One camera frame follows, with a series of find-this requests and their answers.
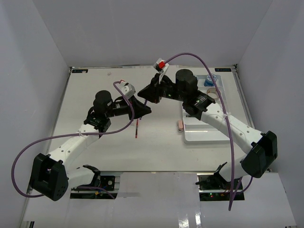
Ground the white compartment tray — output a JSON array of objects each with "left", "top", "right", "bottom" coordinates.
[{"left": 178, "top": 74, "right": 236, "bottom": 144}]

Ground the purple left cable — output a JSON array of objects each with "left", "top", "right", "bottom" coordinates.
[{"left": 11, "top": 80, "right": 135, "bottom": 200}]

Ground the red pen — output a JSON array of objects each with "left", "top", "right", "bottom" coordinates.
[{"left": 135, "top": 119, "right": 139, "bottom": 138}]

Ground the black table label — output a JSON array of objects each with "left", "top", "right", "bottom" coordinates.
[
  {"left": 71, "top": 69, "right": 88, "bottom": 74},
  {"left": 215, "top": 68, "right": 232, "bottom": 72}
]

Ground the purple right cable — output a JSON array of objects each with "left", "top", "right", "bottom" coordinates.
[{"left": 165, "top": 52, "right": 253, "bottom": 211}]

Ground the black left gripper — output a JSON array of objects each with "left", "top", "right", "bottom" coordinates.
[{"left": 105, "top": 95, "right": 152, "bottom": 121}]

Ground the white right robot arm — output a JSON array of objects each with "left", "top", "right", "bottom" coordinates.
[{"left": 138, "top": 69, "right": 277, "bottom": 190}]

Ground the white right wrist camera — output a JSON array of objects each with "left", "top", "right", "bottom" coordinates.
[{"left": 153, "top": 58, "right": 169, "bottom": 84}]

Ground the blue tape roll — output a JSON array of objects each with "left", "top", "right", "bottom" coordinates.
[{"left": 204, "top": 74, "right": 218, "bottom": 87}]

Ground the right black table label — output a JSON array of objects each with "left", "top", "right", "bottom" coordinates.
[{"left": 215, "top": 68, "right": 232, "bottom": 72}]

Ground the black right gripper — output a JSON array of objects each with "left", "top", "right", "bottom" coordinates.
[{"left": 138, "top": 75, "right": 186, "bottom": 105}]

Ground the left black table label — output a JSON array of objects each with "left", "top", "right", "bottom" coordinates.
[{"left": 71, "top": 69, "right": 88, "bottom": 74}]

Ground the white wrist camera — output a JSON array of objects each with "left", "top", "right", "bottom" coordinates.
[
  {"left": 119, "top": 81, "right": 136, "bottom": 99},
  {"left": 153, "top": 58, "right": 169, "bottom": 84}
]

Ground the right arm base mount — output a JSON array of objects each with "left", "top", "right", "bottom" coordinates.
[{"left": 195, "top": 163, "right": 231, "bottom": 201}]

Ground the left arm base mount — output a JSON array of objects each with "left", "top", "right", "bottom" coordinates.
[{"left": 67, "top": 165, "right": 122, "bottom": 200}]

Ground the pink white eraser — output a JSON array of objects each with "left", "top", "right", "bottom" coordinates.
[{"left": 177, "top": 120, "right": 183, "bottom": 132}]

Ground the brown packing tape roll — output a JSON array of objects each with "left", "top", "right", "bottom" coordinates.
[{"left": 207, "top": 87, "right": 219, "bottom": 101}]

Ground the purple cable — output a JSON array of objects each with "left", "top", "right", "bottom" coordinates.
[
  {"left": 11, "top": 80, "right": 135, "bottom": 200},
  {"left": 165, "top": 52, "right": 253, "bottom": 211}
]

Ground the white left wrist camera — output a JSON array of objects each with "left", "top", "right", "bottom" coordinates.
[{"left": 119, "top": 81, "right": 136, "bottom": 99}]

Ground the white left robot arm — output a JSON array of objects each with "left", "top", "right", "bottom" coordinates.
[{"left": 29, "top": 90, "right": 152, "bottom": 201}]

